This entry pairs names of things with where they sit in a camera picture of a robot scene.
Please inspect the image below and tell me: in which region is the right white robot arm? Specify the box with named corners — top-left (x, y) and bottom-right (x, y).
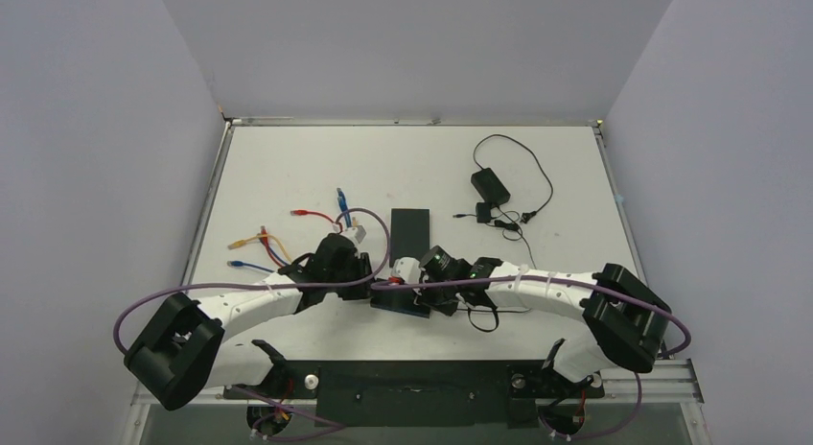
top-left (392, 246), bottom-right (671, 394)

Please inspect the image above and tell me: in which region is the black network switch upright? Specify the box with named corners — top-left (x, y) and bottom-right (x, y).
top-left (389, 208), bottom-right (430, 267)

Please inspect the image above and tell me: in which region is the purple cable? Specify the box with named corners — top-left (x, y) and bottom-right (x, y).
top-left (370, 273), bottom-right (692, 360)
top-left (112, 206), bottom-right (392, 358)

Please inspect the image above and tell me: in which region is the black power adapter with cord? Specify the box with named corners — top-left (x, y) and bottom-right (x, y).
top-left (470, 133), bottom-right (555, 267)

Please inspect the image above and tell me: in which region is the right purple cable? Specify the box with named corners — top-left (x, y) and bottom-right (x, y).
top-left (370, 273), bottom-right (692, 360)

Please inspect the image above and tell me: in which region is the black network switch small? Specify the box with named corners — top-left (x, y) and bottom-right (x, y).
top-left (370, 277), bottom-right (430, 318)

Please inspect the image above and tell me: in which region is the red ethernet cable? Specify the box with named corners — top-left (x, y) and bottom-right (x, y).
top-left (257, 208), bottom-right (344, 270)

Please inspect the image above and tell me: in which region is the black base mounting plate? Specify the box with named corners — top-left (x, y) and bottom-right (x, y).
top-left (252, 360), bottom-right (605, 428)

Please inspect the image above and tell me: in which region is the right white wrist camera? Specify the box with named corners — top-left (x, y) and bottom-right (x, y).
top-left (390, 257), bottom-right (422, 284)

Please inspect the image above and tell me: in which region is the blue ethernet cable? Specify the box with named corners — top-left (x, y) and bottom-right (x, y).
top-left (227, 187), bottom-right (353, 275)

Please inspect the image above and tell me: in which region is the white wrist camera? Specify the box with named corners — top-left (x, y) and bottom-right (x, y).
top-left (341, 225), bottom-right (366, 246)
top-left (390, 257), bottom-right (422, 284)

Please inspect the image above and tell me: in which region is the yellow ethernet cable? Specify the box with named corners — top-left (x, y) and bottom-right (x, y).
top-left (227, 233), bottom-right (296, 266)

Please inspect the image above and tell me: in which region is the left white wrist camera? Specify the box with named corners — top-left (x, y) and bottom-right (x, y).
top-left (341, 225), bottom-right (366, 246)

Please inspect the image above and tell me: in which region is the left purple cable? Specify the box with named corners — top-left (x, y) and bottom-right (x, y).
top-left (112, 206), bottom-right (392, 358)

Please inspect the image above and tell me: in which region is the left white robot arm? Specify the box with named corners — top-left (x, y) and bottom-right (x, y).
top-left (124, 227), bottom-right (373, 410)

